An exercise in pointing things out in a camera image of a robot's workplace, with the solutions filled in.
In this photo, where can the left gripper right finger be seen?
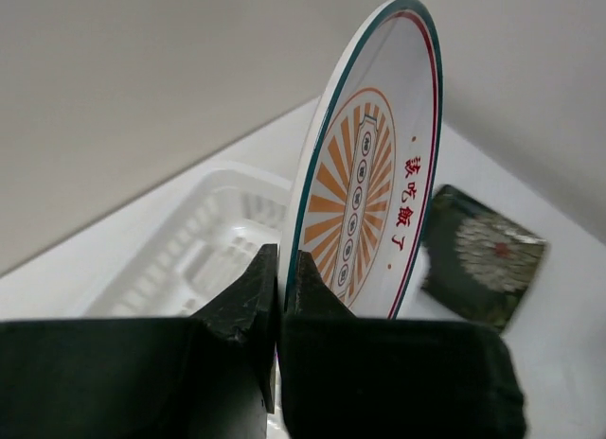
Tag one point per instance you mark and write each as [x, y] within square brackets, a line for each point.
[343, 376]

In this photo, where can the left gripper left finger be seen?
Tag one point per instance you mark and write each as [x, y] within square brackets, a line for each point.
[210, 374]

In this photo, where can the black square floral plate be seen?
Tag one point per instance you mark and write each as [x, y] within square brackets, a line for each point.
[481, 263]

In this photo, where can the white round sunburst plate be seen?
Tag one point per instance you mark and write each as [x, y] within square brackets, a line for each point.
[361, 194]

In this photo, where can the white plastic dish rack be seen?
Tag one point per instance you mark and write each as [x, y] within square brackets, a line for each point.
[205, 244]

